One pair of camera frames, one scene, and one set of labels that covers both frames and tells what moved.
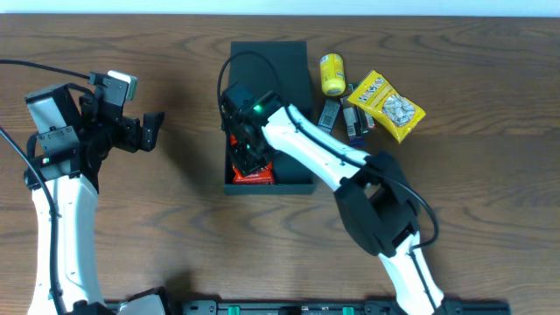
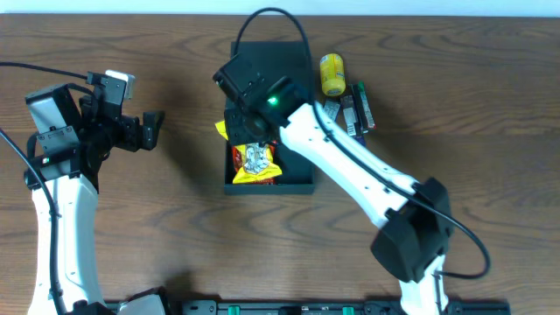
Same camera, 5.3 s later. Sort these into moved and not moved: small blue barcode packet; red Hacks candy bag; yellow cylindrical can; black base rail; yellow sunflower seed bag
Moved: yellow sunflower seed bag; red Hacks candy bag
Not moved: small blue barcode packet; black base rail; yellow cylindrical can
